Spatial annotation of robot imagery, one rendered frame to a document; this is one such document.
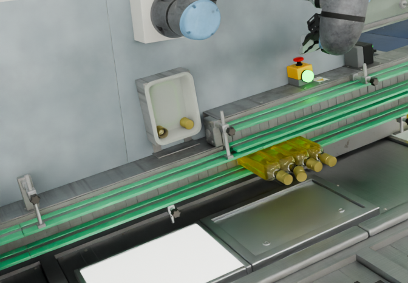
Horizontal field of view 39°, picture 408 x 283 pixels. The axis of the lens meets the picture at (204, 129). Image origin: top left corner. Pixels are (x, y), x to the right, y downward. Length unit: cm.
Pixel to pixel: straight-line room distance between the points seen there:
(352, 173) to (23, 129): 116
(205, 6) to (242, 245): 71
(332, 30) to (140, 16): 62
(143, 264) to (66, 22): 78
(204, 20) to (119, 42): 37
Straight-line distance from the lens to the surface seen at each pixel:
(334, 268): 171
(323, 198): 198
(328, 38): 158
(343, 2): 156
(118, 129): 199
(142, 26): 186
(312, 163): 190
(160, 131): 201
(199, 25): 168
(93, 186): 192
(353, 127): 228
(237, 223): 190
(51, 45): 188
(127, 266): 180
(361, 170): 223
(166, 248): 183
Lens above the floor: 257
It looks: 59 degrees down
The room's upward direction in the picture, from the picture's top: 118 degrees clockwise
